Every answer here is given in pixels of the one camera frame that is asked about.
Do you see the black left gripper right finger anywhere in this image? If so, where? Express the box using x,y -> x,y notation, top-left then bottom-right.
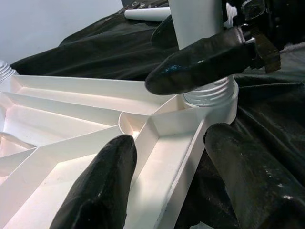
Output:
204,123 -> 305,229

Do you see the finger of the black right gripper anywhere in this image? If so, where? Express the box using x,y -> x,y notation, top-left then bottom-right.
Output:
145,25 -> 257,95
151,14 -> 179,52

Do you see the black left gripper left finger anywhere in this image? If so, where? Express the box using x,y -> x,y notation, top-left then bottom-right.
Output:
49,134 -> 138,229

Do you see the white plastic table top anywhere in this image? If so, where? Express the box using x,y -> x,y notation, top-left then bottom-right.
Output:
0,59 -> 239,229

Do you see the black plastic sheet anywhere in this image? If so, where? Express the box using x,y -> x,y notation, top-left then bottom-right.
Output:
9,0 -> 305,229

